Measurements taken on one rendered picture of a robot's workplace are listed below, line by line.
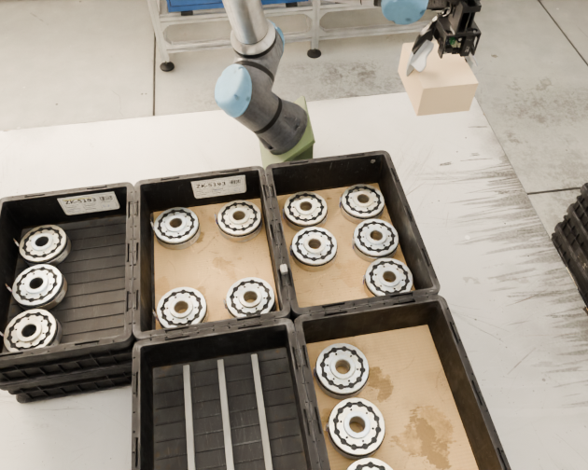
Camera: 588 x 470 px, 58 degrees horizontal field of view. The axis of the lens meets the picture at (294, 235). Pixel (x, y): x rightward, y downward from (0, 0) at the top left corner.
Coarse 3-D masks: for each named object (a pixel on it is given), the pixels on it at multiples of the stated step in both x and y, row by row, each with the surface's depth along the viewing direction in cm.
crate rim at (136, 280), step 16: (176, 176) 121; (192, 176) 121; (208, 176) 121; (272, 208) 116; (272, 224) 113; (272, 240) 111; (288, 304) 102; (224, 320) 100; (240, 320) 100; (256, 320) 100; (144, 336) 98; (160, 336) 98
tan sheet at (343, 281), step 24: (336, 192) 131; (336, 216) 127; (384, 216) 127; (288, 240) 123; (336, 240) 123; (336, 264) 119; (360, 264) 119; (312, 288) 115; (336, 288) 115; (360, 288) 115
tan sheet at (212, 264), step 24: (216, 240) 123; (264, 240) 123; (168, 264) 119; (192, 264) 119; (216, 264) 119; (240, 264) 119; (264, 264) 119; (168, 288) 115; (216, 288) 115; (216, 312) 112
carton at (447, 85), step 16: (400, 64) 123; (432, 64) 115; (448, 64) 115; (464, 64) 115; (416, 80) 113; (432, 80) 112; (448, 80) 112; (464, 80) 112; (416, 96) 115; (432, 96) 112; (448, 96) 113; (464, 96) 114; (416, 112) 116; (432, 112) 116; (448, 112) 117
